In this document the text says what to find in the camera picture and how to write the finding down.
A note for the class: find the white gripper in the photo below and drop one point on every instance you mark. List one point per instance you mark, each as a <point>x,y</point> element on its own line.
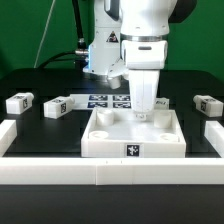
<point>144,61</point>

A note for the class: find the white square table top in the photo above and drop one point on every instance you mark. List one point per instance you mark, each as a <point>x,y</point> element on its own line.
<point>117,133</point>

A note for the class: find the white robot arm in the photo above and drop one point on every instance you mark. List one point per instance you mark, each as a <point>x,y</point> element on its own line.
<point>117,21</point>

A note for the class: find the white marker base sheet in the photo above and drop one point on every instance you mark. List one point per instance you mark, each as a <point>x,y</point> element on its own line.
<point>90,101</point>

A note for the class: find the white U-shaped fence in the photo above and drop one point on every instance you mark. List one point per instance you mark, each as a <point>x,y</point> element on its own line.
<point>78,171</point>

